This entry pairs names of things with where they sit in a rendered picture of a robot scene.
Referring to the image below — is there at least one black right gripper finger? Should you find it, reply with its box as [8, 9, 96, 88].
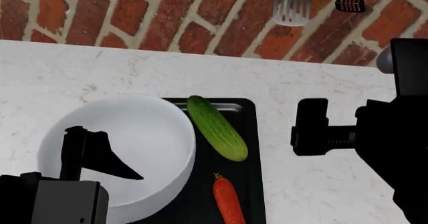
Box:
[290, 125, 330, 157]
[296, 98, 330, 128]

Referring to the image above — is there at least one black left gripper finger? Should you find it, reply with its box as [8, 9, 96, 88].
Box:
[81, 130, 144, 181]
[59, 126, 88, 182]

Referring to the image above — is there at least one white round bowl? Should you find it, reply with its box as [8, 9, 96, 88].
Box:
[37, 94, 197, 224]

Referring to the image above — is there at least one black rectangular tray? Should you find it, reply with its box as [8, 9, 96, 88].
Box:
[133, 98, 268, 224]

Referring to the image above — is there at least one grey round knob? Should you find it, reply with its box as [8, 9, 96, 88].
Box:
[375, 45, 396, 74]

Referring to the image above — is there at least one green cucumber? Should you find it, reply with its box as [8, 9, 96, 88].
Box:
[186, 95, 249, 162]

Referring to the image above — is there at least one orange carrot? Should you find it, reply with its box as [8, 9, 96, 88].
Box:
[212, 172, 247, 224]

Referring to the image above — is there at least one grey slotted spatula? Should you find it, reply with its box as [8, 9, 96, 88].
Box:
[272, 0, 311, 27]

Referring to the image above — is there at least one black camera box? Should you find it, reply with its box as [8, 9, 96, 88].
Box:
[389, 37, 428, 103]

